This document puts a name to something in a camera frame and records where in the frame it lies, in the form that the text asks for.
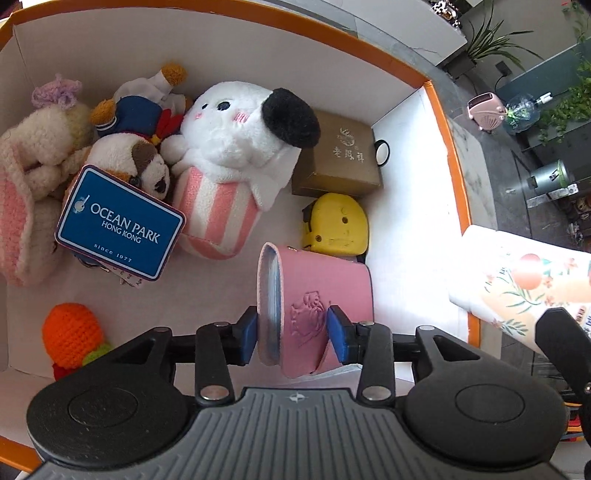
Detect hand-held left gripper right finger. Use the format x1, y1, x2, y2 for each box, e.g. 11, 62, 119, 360
325, 305, 467, 408

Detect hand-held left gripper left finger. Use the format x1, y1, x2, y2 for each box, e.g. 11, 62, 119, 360
115, 305, 259, 402

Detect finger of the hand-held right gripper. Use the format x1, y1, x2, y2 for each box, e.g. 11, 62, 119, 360
534, 307, 591, 402

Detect pink leather pouch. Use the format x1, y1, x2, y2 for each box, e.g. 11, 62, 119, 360
256, 242, 375, 379

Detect floral printed packet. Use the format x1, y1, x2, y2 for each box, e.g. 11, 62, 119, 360
450, 226, 591, 352

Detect white cardboard box orange rim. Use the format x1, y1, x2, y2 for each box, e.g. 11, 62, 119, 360
0, 0, 482, 472

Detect orange crochet toy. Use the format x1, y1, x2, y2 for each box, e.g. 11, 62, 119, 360
41, 302, 112, 381

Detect white plush dog black ear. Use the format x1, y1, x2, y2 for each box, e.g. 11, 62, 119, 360
161, 80, 321, 260

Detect yellow tape measure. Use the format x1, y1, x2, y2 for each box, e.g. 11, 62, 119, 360
301, 192, 370, 259

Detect metal canister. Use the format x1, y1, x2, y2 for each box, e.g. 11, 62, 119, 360
526, 159, 573, 204

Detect blue card tag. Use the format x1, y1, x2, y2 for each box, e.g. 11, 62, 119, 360
55, 164, 186, 282

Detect brown gift box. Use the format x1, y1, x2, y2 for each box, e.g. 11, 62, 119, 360
291, 109, 384, 199

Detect brown white puppy plush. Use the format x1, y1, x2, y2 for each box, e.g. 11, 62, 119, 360
65, 131, 172, 202

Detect hanging green vine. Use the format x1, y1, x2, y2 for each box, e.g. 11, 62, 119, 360
538, 0, 591, 145

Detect sailor duck plush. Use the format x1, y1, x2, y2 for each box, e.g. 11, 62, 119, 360
90, 62, 195, 145

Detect cream crochet rabbit pink ears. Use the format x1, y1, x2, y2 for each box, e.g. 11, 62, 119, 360
0, 76, 99, 287

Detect tall potted floor plant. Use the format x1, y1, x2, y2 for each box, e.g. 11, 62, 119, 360
448, 0, 544, 81

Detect black white cow figure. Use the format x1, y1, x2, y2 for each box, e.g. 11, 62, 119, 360
429, 0, 465, 21

